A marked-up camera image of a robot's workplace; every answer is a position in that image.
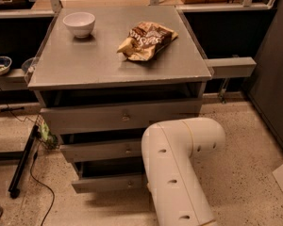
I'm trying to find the blue patterned bowl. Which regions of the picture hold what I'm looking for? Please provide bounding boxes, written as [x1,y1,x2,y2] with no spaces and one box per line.
[0,56,12,75]

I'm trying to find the grey drawer cabinet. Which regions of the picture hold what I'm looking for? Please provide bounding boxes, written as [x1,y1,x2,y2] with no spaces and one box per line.
[26,5,213,174]

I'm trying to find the black metal floor bar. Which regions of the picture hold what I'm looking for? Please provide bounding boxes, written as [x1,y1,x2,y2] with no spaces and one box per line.
[8,125,39,199]

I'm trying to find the white ceramic bowl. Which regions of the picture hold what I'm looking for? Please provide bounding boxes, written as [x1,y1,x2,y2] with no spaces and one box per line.
[63,12,95,38]

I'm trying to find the grey top drawer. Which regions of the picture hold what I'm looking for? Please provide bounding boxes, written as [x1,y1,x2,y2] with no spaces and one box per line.
[41,99,202,135]

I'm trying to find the grey side rail block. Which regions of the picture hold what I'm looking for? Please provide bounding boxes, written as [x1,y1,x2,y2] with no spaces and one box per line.
[205,57,257,79]

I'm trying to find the grey bottom drawer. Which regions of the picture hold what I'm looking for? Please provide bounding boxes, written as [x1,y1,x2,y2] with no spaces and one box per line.
[72,156,147,193]

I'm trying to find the black floor cable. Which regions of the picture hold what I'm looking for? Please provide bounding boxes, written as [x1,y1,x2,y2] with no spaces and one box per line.
[0,78,56,226]

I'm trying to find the grey middle drawer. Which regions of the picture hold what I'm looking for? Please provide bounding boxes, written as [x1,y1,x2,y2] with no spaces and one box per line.
[60,133,142,163]

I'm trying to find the clear glass bowl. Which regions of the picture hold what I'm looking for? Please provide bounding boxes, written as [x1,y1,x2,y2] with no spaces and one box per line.
[21,57,39,73]

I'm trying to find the brown chip bag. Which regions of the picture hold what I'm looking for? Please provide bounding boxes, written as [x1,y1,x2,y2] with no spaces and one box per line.
[117,22,178,61]

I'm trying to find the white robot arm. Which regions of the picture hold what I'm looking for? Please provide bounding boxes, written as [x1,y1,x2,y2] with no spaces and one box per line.
[141,118,225,226]

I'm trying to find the green packet in wire basket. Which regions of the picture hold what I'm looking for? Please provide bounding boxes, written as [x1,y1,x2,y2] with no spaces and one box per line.
[39,120,56,148]

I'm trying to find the grey drawer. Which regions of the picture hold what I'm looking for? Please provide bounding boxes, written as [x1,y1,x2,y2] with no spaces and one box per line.
[72,156,147,193]
[41,99,202,135]
[60,133,142,163]

